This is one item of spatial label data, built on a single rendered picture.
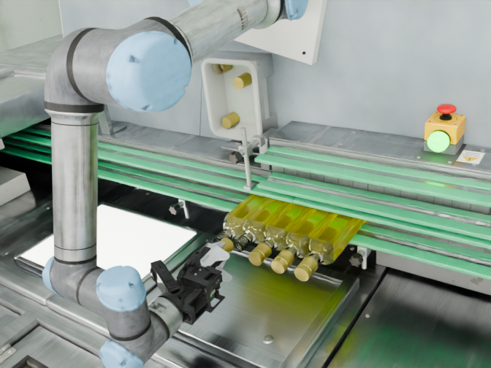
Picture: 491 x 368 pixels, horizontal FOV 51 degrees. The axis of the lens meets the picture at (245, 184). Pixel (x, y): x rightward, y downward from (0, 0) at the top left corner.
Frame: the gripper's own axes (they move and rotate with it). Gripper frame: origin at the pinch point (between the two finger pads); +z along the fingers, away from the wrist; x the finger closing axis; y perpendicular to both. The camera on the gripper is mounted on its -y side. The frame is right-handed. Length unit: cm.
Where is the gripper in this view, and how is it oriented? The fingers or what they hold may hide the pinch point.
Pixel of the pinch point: (219, 253)
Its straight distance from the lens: 117.5
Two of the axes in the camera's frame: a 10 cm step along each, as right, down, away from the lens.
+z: 5.4, -4.4, 7.2
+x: -0.8, -8.7, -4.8
